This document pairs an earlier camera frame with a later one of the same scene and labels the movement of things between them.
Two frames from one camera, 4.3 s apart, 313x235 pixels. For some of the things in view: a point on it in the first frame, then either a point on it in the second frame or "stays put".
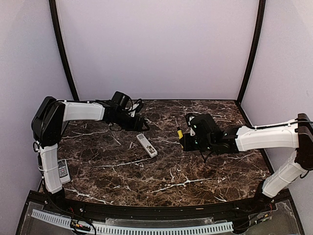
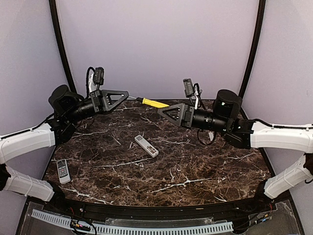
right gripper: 186,144 → 181,120
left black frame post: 53,12 stays put
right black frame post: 257,37 stays put
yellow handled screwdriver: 179,131 → 150,102
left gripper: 136,127 → 98,97
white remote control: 146,145 stays put
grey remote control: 63,170 stays put
